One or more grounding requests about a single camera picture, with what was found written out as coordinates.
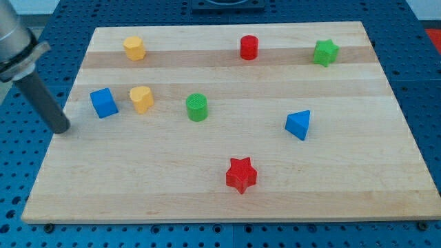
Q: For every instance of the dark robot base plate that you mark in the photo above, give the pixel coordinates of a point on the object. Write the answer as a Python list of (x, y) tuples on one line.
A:
[(225, 5)]

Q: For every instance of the wooden board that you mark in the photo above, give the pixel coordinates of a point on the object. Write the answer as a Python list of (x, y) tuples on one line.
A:
[(359, 161)]

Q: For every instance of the red star block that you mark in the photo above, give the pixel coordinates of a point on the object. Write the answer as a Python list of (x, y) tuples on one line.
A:
[(241, 174)]

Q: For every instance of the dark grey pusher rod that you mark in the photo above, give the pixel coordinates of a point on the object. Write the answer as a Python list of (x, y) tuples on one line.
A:
[(43, 102)]

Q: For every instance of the blue cube block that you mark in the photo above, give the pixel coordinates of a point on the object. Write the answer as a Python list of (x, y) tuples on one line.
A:
[(103, 103)]

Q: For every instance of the blue triangle block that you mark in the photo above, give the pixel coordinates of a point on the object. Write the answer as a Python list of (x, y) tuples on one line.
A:
[(298, 124)]

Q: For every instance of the green cylinder block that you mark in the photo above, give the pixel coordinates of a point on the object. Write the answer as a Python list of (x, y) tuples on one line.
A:
[(196, 105)]

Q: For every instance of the green star block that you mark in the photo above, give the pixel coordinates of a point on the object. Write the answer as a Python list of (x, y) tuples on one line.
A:
[(325, 52)]

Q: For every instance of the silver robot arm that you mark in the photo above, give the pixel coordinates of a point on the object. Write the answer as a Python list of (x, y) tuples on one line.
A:
[(20, 51)]

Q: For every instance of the yellow heart block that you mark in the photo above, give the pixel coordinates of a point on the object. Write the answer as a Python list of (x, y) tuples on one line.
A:
[(142, 98)]

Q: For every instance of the yellow hexagon block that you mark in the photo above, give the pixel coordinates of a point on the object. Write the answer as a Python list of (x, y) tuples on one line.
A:
[(134, 48)]

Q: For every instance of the red cylinder block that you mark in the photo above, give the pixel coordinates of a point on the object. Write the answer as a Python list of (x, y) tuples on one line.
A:
[(249, 47)]

